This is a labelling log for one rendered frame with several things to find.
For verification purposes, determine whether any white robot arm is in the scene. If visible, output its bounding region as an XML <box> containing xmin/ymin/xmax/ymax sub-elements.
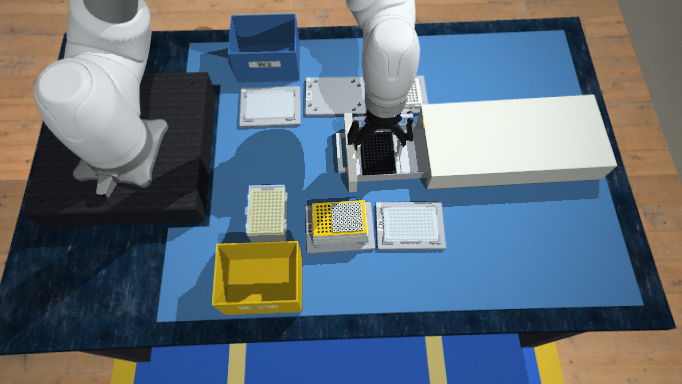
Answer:
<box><xmin>34</xmin><ymin>0</ymin><xmax>420</xmax><ymax>198</ymax></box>

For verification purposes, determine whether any blue bench mat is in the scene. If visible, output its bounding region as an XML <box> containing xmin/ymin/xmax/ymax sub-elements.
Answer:
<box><xmin>157</xmin><ymin>30</ymin><xmax>644</xmax><ymax>322</ymax></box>

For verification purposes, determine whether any yellow open bin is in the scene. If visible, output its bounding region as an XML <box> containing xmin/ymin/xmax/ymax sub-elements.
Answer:
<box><xmin>212</xmin><ymin>241</ymin><xmax>302</xmax><ymax>315</ymax></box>

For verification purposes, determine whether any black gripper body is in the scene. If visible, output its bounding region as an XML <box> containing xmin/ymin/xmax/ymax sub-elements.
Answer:
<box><xmin>364</xmin><ymin>109</ymin><xmax>402</xmax><ymax>129</ymax></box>

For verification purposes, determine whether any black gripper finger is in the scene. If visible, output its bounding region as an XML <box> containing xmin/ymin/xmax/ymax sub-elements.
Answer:
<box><xmin>387</xmin><ymin>111</ymin><xmax>414</xmax><ymax>157</ymax></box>
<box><xmin>347</xmin><ymin>114</ymin><xmax>381</xmax><ymax>159</ymax></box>

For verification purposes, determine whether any blue open-top bin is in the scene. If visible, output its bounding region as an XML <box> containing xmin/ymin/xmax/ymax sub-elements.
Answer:
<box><xmin>228</xmin><ymin>13</ymin><xmax>300</xmax><ymax>82</ymax></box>

